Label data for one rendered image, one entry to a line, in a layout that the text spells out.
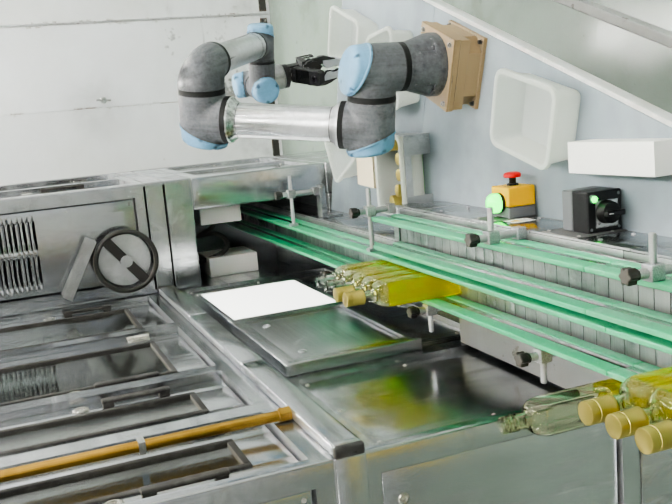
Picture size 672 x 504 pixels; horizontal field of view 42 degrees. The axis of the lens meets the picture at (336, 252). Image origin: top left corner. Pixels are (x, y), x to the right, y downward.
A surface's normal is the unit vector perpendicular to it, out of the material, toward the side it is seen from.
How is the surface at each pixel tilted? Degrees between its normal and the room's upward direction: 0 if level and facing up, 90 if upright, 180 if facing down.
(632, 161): 0
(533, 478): 90
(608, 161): 0
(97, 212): 90
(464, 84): 90
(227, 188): 90
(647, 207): 0
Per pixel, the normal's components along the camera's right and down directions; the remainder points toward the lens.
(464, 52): 0.37, 0.47
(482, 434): 0.37, 0.13
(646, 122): -0.93, 0.15
